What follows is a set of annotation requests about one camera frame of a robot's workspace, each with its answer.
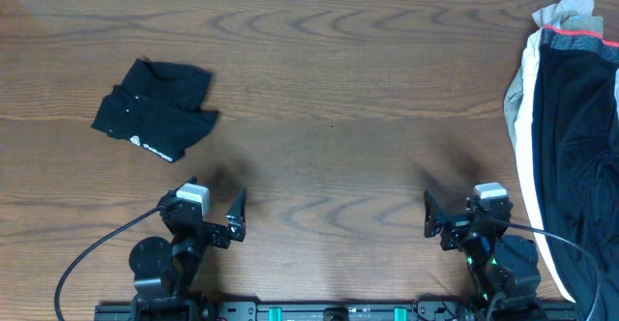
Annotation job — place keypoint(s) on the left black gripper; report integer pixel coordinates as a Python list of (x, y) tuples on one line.
[(213, 230)]

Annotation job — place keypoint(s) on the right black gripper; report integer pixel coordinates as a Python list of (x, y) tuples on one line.
[(456, 231)]

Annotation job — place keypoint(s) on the black leggings red waistband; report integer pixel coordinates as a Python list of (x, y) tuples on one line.
[(575, 157)]

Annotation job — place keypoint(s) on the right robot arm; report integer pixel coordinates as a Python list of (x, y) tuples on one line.
[(504, 268)]

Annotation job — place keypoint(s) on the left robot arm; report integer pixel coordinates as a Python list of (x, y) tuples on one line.
[(164, 270)]

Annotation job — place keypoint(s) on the folded black garment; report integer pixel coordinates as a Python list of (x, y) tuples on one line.
[(157, 107)]

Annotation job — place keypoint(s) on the white t-shirt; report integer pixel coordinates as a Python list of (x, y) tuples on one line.
[(518, 112)]

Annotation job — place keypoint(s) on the beige grey garment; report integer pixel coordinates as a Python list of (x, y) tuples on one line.
[(573, 15)]

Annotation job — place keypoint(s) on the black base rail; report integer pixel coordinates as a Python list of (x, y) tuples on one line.
[(251, 311)]

